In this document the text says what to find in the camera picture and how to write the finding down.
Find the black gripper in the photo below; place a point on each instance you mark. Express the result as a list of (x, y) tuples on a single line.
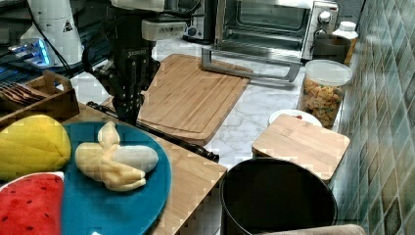
[(130, 68)]

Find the wooden drawer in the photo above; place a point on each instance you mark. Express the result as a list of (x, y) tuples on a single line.
[(194, 148)]

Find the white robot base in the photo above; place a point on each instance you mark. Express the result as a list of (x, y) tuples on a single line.
[(53, 39)]

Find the large bamboo cutting board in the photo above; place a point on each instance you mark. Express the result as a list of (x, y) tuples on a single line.
[(188, 102)]

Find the plush peeled banana toy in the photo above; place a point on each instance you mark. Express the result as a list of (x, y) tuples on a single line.
[(119, 168)]

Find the wooden cutlery caddy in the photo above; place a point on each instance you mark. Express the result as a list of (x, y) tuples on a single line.
[(51, 94)]

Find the yellow plush mango toy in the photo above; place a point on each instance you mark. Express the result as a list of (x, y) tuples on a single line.
[(33, 144)]

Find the blue round plate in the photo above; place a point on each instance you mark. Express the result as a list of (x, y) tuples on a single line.
[(89, 208)]

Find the black coffee machine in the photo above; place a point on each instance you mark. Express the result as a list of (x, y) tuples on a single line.
[(201, 29)]

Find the red plush watermelon slice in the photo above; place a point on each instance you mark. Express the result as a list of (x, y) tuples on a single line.
[(31, 205)]

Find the silver toaster oven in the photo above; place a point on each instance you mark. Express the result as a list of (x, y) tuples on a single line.
[(280, 32)]

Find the black round bin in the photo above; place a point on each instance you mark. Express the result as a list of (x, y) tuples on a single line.
[(264, 195)]

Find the small wooden board lid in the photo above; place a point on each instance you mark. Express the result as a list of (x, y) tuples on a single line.
[(316, 148)]

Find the white plate under board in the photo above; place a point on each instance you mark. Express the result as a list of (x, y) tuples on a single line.
[(295, 113)]

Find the clear snack container with lid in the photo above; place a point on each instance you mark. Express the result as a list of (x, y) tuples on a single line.
[(322, 90)]

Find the white capped bottle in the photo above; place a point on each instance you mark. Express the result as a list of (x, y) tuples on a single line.
[(345, 40)]

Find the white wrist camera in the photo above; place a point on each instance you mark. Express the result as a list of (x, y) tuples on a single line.
[(153, 31)]

